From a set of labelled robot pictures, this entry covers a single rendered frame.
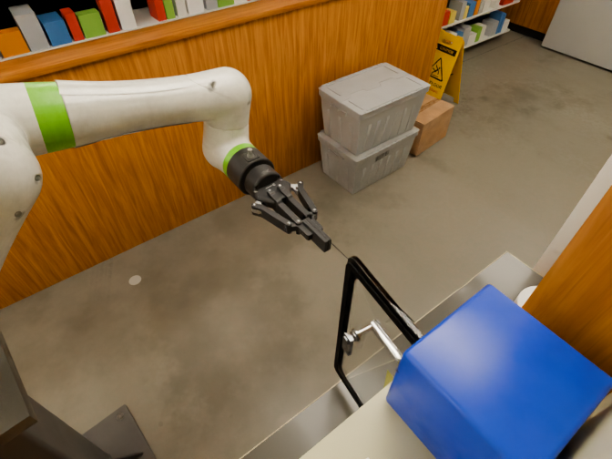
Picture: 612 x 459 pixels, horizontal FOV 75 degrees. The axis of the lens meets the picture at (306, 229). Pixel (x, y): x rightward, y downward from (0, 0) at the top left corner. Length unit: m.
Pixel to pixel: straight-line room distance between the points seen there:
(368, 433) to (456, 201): 2.62
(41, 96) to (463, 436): 0.74
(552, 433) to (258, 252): 2.22
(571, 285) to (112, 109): 0.72
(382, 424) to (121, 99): 0.67
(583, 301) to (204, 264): 2.18
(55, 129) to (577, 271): 0.74
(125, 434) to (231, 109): 1.56
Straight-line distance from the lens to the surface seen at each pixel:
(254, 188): 0.83
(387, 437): 0.37
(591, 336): 0.45
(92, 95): 0.80
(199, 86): 0.85
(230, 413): 1.98
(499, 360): 0.31
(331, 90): 2.60
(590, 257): 0.40
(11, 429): 1.15
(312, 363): 2.04
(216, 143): 0.92
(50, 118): 0.78
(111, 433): 2.09
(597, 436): 0.31
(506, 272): 1.28
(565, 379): 0.33
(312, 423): 0.96
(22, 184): 0.64
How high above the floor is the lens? 1.86
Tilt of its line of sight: 47 degrees down
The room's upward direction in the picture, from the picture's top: straight up
